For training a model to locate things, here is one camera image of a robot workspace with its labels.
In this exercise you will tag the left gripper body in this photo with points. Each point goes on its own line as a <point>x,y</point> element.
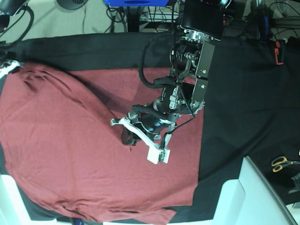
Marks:
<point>146,123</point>

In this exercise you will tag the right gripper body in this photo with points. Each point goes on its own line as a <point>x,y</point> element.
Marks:
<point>8,66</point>

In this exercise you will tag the maroon long-sleeve T-shirt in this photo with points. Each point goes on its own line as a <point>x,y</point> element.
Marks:
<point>65,156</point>

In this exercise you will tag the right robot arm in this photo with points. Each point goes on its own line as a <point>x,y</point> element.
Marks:
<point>11,12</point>

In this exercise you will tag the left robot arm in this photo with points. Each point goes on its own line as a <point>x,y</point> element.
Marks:
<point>184,88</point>

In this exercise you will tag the dark round fan base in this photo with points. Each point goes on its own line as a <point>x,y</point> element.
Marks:
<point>71,4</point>

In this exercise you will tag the blue clamp at bottom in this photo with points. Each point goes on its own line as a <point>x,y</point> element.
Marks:
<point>76,221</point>

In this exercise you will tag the blue plastic box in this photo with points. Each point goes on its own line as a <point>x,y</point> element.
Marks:
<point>138,3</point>

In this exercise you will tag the orange black clamp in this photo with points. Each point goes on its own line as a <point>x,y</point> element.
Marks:
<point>279,51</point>

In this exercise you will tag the crumpled black plastic piece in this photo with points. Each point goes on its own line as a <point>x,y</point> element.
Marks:
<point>296,181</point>

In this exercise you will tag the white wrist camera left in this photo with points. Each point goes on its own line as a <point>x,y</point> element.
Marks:
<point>156,155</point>

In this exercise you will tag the black stand post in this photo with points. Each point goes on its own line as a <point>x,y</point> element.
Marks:
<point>133,18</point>

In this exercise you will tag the yellow-handled scissors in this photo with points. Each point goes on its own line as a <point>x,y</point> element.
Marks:
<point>281,162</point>

